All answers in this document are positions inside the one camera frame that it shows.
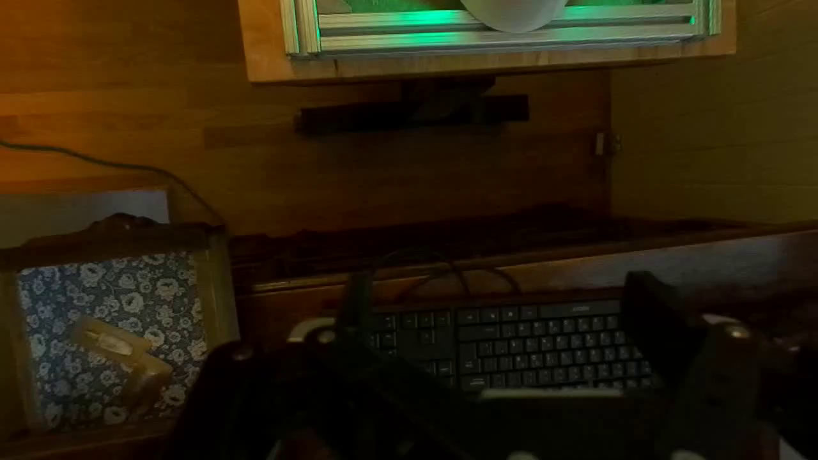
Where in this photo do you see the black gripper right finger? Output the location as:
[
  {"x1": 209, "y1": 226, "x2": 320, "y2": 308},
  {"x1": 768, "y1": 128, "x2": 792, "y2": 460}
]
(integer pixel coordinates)
[{"x1": 622, "y1": 270, "x2": 709, "y2": 396}]

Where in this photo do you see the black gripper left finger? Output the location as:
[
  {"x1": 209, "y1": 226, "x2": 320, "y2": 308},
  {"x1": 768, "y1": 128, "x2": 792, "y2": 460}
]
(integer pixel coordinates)
[{"x1": 337, "y1": 270, "x2": 377, "y2": 344}]

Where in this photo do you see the black keyboard cable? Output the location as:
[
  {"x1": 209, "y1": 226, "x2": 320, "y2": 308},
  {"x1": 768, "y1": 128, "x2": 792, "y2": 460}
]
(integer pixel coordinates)
[{"x1": 373, "y1": 247, "x2": 525, "y2": 301}]

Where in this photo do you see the black bar bracket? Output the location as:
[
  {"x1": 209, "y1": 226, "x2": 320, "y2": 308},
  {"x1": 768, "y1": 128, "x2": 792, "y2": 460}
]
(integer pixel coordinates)
[{"x1": 293, "y1": 76, "x2": 529, "y2": 134}]

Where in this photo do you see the aluminium frame with green light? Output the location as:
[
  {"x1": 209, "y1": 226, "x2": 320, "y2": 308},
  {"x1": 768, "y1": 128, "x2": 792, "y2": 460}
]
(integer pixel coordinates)
[{"x1": 279, "y1": 0, "x2": 723, "y2": 58}]

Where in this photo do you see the black computer keyboard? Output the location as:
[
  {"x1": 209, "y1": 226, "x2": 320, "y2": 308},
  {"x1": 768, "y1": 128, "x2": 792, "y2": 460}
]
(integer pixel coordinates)
[{"x1": 369, "y1": 299, "x2": 656, "y2": 390}]

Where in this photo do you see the white round lamp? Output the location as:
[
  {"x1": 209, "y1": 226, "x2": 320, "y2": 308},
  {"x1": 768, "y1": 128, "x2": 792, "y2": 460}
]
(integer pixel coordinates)
[{"x1": 460, "y1": 0, "x2": 568, "y2": 33}]

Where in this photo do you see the thin dark cable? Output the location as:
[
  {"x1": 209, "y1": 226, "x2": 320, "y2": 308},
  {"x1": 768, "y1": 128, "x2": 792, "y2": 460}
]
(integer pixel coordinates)
[{"x1": 0, "y1": 137, "x2": 231, "y2": 230}]

